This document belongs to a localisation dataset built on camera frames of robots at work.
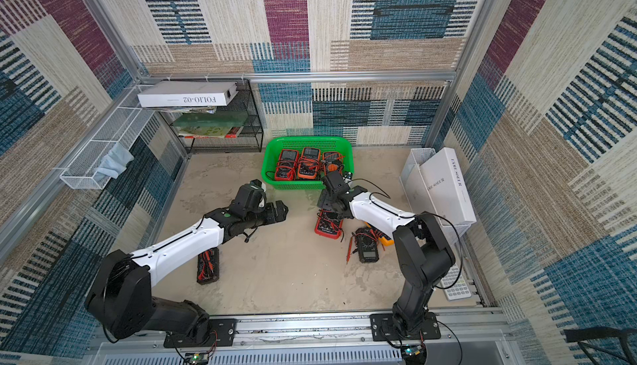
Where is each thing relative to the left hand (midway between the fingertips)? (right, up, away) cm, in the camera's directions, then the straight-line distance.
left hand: (278, 210), depth 87 cm
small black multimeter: (+31, -12, 0) cm, 33 cm away
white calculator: (+59, -24, -8) cm, 64 cm away
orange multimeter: (+19, +18, +21) cm, 34 cm away
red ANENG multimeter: (+17, -5, -2) cm, 18 cm away
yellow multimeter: (+37, -11, 0) cm, 39 cm away
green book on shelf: (-27, +31, +7) cm, 41 cm away
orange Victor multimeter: (+10, +17, +18) cm, 26 cm away
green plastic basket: (+17, +26, +28) cm, 42 cm away
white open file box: (+49, +7, +5) cm, 50 cm away
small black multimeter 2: (-22, -18, -5) cm, 29 cm away
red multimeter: (0, +15, +15) cm, 21 cm away
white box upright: (+58, +7, -2) cm, 58 cm away
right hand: (+18, +2, +6) cm, 20 cm away
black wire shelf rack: (-21, +32, +18) cm, 42 cm away
